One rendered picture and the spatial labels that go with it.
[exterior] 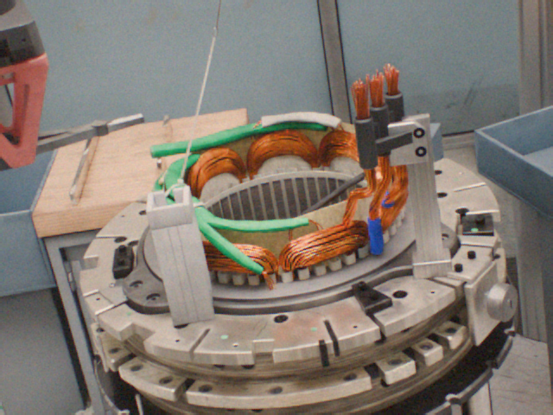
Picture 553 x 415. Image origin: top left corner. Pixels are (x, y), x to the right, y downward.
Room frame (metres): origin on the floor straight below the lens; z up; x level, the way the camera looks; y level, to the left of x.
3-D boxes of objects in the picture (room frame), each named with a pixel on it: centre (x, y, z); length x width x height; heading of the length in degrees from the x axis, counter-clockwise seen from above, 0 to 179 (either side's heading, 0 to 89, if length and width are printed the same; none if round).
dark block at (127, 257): (0.70, 0.12, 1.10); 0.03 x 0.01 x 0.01; 0
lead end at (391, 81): (0.62, -0.09, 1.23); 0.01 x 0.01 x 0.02; 0
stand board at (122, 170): (0.97, 0.12, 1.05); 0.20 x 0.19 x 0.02; 87
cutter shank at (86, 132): (0.67, 0.13, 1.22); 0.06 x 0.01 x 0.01; 116
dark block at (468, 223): (0.67, -0.14, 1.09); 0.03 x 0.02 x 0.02; 167
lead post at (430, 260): (0.61, -0.10, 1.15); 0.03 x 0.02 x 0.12; 82
